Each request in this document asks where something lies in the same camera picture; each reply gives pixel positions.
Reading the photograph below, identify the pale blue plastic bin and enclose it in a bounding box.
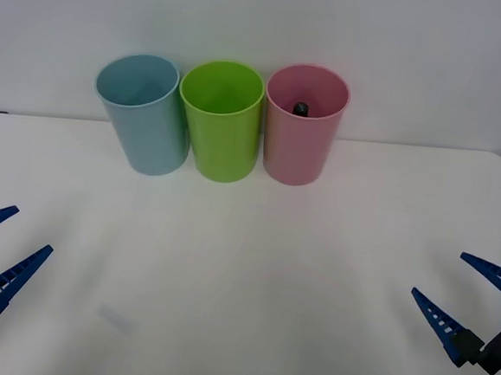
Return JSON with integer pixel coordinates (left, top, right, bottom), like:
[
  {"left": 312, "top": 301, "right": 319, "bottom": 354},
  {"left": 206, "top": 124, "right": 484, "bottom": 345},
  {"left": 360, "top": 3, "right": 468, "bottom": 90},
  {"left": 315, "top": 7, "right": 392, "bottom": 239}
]
[{"left": 87, "top": 49, "right": 197, "bottom": 180}]

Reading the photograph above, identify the green plastic bin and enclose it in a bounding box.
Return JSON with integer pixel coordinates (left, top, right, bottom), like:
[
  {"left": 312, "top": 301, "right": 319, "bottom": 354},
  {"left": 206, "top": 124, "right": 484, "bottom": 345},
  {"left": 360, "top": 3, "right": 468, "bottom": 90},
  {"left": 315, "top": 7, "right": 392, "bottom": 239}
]
[{"left": 171, "top": 57, "right": 269, "bottom": 186}]

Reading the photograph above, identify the pink plastic bin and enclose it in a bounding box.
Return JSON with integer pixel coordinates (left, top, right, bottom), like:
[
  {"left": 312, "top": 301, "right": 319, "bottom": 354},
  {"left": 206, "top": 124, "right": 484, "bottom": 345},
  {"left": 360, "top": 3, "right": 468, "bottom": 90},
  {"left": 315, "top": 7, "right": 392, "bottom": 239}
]
[{"left": 258, "top": 61, "right": 354, "bottom": 191}]

